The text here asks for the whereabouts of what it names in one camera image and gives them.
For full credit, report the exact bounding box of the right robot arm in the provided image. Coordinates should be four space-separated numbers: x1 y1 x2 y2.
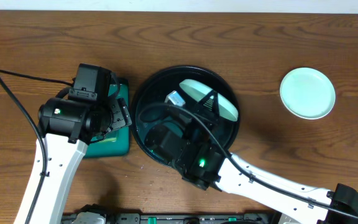
137 90 358 223

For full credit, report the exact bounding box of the black rectangular water tray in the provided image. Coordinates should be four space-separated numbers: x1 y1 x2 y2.
84 78 130 159

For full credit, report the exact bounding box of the green scrub sponge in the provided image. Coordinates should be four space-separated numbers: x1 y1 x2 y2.
92 131 118 142

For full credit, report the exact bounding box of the round black serving tray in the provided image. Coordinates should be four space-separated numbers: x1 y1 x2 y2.
130 65 240 166

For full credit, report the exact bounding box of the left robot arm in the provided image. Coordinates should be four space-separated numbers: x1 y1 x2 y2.
14 63 132 223

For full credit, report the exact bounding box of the mint plate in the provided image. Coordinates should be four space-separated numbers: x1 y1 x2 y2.
279 67 336 120
178 78 239 122

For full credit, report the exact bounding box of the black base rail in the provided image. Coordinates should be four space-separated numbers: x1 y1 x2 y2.
61 212 279 224

